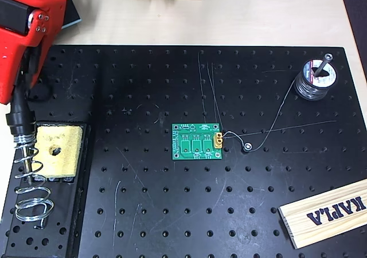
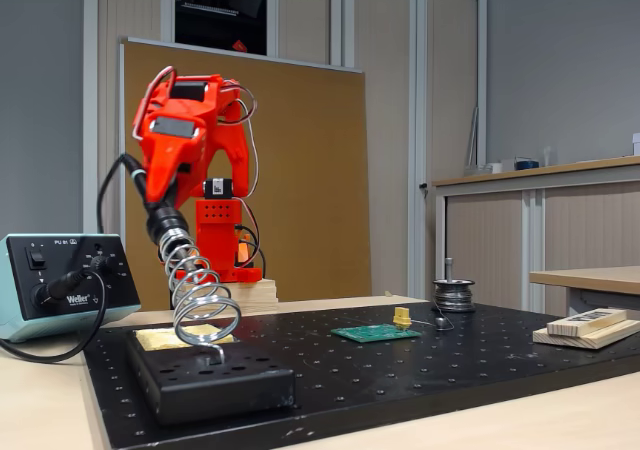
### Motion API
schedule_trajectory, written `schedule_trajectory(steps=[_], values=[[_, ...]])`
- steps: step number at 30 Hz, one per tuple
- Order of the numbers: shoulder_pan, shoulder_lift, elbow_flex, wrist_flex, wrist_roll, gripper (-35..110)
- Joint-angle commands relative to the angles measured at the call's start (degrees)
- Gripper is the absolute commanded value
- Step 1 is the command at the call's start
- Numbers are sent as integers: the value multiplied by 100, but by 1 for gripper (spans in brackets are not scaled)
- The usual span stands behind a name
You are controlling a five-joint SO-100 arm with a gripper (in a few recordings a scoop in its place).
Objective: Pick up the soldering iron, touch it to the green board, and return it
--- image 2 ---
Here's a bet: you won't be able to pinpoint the black soldering iron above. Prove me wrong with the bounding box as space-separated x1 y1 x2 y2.
121 153 201 291

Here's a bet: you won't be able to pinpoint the teal Weller soldering station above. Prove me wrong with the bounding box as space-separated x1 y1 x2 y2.
0 233 142 344

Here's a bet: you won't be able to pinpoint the black soldering stand base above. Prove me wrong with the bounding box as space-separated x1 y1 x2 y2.
124 327 296 426

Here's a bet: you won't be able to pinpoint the green circuit board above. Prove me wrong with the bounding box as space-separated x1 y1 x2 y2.
330 322 422 344

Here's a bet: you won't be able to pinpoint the metal spring iron holder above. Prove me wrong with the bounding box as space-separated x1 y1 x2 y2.
146 203 243 366

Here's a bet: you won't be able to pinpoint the stack of wooden planks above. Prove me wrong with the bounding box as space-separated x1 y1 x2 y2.
172 277 279 316

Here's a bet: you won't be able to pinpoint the yellow cleaning sponge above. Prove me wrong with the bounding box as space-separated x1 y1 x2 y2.
135 322 235 352

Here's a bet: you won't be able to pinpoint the tall grey roller cabinet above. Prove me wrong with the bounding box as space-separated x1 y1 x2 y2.
82 0 489 301

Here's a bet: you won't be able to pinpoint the leaning grey rods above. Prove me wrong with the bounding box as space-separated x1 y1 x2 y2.
466 105 482 167

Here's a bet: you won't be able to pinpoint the black perforated breadboard plate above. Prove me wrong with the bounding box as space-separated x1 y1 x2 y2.
82 302 640 450

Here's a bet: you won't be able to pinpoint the low beige sideboard cabinet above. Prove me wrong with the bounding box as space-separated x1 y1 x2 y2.
430 155 640 316

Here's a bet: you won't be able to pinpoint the wooden plank printed KAPLA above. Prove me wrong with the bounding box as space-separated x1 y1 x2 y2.
546 307 629 336

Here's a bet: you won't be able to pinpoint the light wood desk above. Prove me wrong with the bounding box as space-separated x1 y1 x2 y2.
528 265 640 321

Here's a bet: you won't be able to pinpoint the plain wooden plank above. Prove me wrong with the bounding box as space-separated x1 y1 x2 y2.
532 318 640 351

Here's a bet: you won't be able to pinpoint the grey looped servo cable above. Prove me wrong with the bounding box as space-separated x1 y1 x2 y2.
131 66 177 140

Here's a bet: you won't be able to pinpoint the red black servo cable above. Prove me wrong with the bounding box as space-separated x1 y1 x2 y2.
223 78 262 202

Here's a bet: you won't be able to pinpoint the thin solder wire strand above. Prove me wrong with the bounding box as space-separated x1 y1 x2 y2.
409 309 455 332

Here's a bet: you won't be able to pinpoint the solder wire spool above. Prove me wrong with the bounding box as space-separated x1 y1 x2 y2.
432 278 477 314

